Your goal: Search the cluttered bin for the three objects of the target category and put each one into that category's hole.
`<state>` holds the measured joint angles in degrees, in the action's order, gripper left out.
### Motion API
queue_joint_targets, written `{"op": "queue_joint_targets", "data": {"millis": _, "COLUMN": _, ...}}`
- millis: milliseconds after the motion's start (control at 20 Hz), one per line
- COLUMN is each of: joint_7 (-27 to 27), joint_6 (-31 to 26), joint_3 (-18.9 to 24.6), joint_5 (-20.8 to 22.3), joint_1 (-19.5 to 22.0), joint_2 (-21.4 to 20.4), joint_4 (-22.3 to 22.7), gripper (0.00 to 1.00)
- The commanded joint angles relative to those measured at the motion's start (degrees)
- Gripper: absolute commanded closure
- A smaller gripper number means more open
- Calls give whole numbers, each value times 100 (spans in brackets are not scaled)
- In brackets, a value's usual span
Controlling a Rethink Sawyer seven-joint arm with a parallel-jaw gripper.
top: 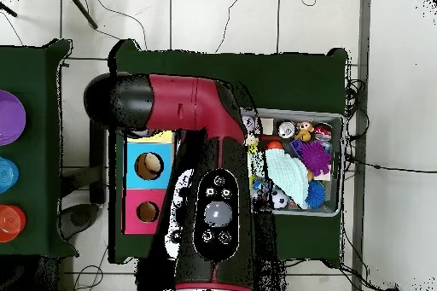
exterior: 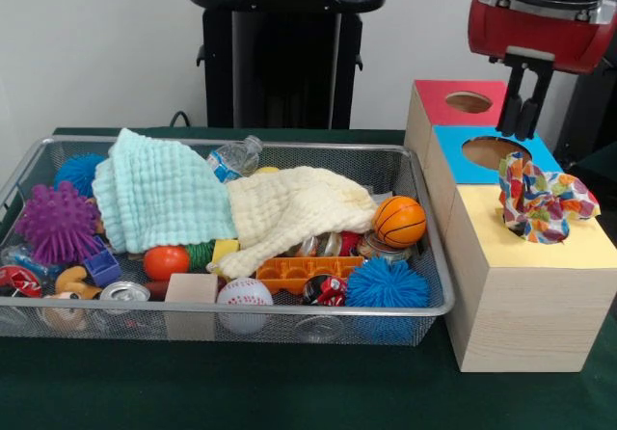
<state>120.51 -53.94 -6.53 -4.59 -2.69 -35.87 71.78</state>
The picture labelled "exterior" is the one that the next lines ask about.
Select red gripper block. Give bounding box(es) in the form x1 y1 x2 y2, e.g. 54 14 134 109
467 0 617 142

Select polka-dot paper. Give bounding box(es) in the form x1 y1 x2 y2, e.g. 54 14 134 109
497 151 603 245

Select wooden three-hole sorting box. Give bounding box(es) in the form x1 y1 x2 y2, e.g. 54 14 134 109
403 79 617 373

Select silver mesh bin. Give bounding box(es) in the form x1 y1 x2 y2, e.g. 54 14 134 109
0 135 457 347

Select orange toy basketball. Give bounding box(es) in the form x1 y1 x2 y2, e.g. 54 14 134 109
372 195 428 249

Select blue fuzzy ball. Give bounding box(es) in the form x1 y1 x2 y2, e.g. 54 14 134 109
345 255 431 344
53 153 106 198

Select cream cloth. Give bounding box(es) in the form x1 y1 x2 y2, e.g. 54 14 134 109
206 166 378 280

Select white toy baseball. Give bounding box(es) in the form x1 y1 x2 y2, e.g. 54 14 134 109
216 278 275 335

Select dark green tablecloth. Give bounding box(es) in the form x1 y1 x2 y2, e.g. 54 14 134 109
0 127 617 430

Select mint green cloth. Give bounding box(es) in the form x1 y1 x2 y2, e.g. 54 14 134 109
91 127 240 254

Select plain wooden block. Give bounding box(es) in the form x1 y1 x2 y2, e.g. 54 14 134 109
164 273 219 340

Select orange-red ball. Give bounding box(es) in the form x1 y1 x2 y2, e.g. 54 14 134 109
143 245 192 282

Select purple spiky ball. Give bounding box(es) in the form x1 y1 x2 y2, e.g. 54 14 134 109
13 181 102 267

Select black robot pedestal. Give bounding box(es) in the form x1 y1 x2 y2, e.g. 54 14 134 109
186 0 387 130

